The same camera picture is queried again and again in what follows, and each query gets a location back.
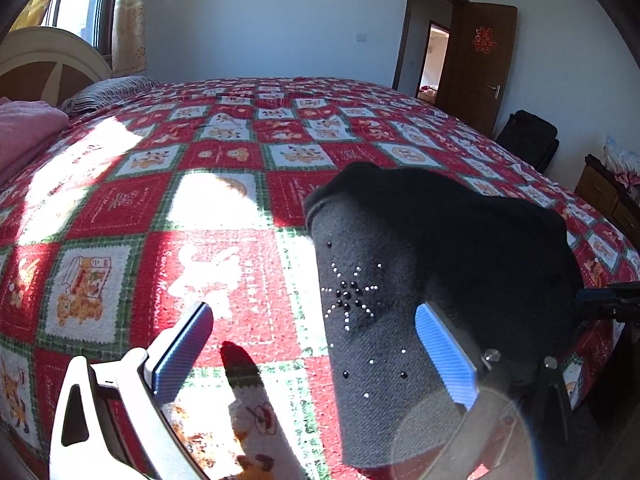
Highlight wooden dresser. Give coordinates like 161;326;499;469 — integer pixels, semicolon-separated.
574;154;640;249

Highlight window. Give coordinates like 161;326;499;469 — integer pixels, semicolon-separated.
40;0;115;60

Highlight cream wooden headboard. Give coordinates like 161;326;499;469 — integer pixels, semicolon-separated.
1;26;112;106

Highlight red patchwork bedspread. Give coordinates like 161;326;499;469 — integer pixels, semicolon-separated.
1;78;639;479

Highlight right yellow curtain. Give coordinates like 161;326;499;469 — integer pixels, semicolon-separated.
112;0;146;77

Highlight red double happiness sticker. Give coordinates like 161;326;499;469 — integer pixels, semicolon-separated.
473;27;497;55

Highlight brown wooden door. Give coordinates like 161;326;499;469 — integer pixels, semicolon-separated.
435;2;518;136

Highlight black pants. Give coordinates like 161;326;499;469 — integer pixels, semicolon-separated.
304;162;582;470

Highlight striped grey pillow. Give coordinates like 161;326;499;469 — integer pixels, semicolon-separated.
58;76;160;117

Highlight floral items on dresser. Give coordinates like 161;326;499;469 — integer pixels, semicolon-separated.
603;136;640;204

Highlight folded pink blanket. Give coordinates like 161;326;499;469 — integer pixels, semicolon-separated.
0;96;70;184

